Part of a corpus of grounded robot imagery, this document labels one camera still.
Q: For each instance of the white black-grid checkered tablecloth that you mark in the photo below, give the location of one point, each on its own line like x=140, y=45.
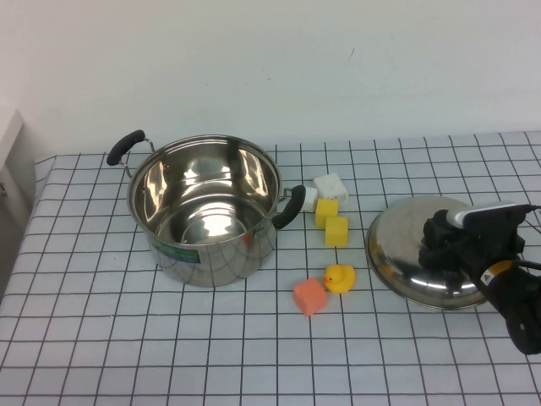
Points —
x=127, y=338

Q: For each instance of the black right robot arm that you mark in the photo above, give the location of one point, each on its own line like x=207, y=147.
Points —
x=524, y=304

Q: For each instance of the small white foam cube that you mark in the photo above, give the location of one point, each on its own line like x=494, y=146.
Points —
x=310, y=201

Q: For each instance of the white desk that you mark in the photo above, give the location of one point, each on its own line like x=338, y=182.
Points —
x=10, y=139

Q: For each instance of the yellow sponge cube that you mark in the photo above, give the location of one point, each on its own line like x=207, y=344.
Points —
x=336, y=232
x=326, y=209

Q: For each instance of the large white foam cube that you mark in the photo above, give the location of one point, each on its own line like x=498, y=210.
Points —
x=331, y=186

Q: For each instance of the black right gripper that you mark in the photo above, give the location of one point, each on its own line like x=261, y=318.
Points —
x=482, y=245

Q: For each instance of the yellow rubber duck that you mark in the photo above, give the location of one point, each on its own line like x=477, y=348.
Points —
x=342, y=279

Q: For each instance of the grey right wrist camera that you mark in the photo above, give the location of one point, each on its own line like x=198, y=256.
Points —
x=486, y=213

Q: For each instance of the orange sponge cube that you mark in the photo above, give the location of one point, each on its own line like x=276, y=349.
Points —
x=310, y=296

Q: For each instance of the stainless steel pot lid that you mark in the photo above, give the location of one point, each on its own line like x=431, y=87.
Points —
x=393, y=237

